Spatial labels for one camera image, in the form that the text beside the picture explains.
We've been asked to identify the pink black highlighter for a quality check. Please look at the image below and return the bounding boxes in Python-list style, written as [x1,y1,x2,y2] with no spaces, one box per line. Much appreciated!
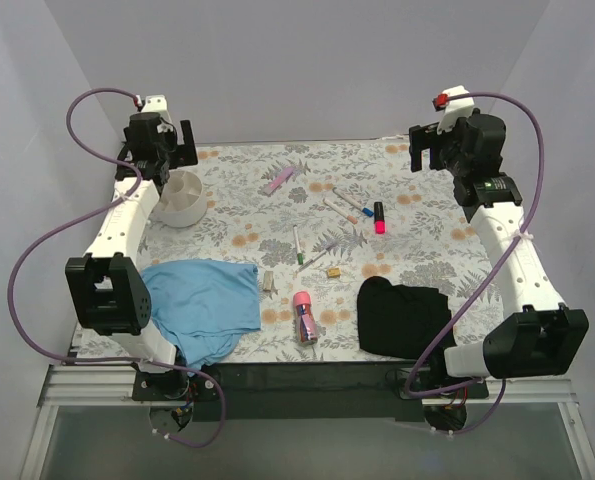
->
[373,201,387,235]

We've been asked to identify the floral patterned table mat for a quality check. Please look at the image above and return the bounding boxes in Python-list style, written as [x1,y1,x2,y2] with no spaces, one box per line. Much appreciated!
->
[74,141,538,365]

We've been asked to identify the purple highlighter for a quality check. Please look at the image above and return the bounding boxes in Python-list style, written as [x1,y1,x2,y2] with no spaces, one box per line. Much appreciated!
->
[263,167,295,195]

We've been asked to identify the pink capped glue tube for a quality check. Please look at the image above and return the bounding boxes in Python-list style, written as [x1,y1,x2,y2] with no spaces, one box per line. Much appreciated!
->
[293,291,318,345]

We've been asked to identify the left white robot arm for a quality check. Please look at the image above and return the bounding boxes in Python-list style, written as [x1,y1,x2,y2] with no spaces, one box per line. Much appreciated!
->
[65,96,197,400]

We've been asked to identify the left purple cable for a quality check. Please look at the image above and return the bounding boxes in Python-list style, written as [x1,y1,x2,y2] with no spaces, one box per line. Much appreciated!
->
[7,87,227,449]

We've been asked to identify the black cloth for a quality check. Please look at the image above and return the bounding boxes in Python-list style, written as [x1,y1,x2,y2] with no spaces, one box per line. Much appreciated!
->
[357,276,451,360]

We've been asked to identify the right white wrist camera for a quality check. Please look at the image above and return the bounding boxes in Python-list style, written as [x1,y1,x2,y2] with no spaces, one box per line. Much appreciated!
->
[432,85,475,135]

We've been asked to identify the white round divided organizer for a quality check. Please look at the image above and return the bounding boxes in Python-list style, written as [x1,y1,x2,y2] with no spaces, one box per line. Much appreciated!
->
[153,170,207,228]

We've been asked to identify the light blue cloth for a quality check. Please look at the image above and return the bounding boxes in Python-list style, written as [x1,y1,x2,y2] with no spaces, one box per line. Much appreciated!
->
[141,259,261,370]

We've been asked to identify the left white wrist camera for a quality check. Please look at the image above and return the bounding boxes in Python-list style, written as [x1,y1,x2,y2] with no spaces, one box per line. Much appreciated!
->
[136,95,168,115]

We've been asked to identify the white marker orange cap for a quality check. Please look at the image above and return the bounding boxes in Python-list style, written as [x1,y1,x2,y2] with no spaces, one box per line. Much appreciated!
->
[323,198,358,225]

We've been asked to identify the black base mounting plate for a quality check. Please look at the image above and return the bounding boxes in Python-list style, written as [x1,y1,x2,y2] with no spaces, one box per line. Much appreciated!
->
[131,362,490,424]

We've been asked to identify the beige eraser block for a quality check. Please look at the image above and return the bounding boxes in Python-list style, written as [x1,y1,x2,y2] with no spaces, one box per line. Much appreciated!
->
[262,271,274,292]

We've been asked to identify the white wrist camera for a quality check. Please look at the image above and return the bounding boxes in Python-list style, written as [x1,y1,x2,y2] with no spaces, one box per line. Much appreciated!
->
[136,95,168,115]
[432,85,475,135]

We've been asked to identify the white marker blue cap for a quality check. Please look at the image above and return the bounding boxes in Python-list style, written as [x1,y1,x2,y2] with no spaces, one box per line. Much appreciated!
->
[333,188,374,218]

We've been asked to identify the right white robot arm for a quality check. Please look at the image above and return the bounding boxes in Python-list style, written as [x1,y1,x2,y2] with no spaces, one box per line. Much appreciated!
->
[409,110,589,398]

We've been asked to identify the aluminium frame rail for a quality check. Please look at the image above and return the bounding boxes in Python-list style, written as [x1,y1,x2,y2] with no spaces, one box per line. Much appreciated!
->
[38,366,578,407]

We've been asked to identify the white marker green cap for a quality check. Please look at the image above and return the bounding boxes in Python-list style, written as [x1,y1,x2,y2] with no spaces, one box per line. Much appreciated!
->
[293,225,304,266]

